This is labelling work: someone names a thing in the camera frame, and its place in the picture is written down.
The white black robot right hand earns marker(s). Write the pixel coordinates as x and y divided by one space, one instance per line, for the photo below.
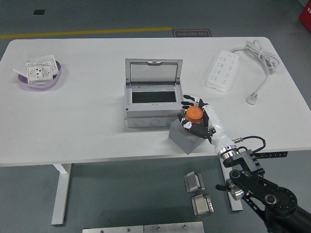
219 132

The orange cylinder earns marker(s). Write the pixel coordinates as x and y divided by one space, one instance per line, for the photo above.
194 114

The grey electrical box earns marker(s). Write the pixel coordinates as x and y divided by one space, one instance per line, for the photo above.
150 111

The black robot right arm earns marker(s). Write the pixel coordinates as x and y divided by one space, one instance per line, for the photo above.
267 194

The grey cube with round hole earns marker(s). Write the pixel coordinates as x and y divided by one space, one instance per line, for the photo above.
182 143

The grey metal block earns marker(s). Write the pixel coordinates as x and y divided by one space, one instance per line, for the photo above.
193 182
201 205

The black table control panel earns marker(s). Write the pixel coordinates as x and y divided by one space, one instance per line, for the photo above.
274 154

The white power strip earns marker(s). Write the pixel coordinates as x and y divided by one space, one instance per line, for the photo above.
222 70

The red object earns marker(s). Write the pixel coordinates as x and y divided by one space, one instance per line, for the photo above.
306 17

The white cover plate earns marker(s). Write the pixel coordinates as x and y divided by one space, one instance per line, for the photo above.
46 59

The purple bowl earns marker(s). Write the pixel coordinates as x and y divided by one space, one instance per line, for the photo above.
36 88

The white socket panel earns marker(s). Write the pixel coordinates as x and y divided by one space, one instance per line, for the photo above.
36 72

